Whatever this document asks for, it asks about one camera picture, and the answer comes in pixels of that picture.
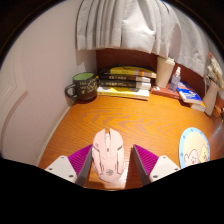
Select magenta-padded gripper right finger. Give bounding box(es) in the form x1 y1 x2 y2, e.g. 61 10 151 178
133 144 182 186

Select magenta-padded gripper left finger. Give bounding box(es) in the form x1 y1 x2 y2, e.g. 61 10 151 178
44 144 94 187

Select pink computer mouse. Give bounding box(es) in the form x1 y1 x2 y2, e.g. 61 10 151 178
91 128 127 183

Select round cartoon-print mouse pad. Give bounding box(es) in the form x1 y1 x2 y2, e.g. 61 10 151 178
178 126 211 169

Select orange book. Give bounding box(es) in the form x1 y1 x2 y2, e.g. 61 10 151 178
190 101 207 113

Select red-brown book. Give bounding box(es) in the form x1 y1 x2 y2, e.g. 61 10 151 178
150 85 183 100

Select blue book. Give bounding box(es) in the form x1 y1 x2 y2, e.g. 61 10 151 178
176 80 204 105

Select dark mug with green inside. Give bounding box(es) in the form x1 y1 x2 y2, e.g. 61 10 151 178
64 72 99 102

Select white ceramic vase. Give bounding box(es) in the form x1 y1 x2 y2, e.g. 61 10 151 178
202 79 222 117

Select white and yellow book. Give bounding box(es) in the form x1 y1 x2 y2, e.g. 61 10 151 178
96 85 151 101

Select thick black book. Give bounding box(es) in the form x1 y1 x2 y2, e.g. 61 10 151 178
98 79 152 91

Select thin black book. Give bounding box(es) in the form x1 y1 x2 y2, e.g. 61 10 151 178
99 73 152 83

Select white pleated curtain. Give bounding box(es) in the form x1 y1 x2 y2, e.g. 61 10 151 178
75 0 216 78

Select white wall panel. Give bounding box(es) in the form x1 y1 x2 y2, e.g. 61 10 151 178
0 53 30 156

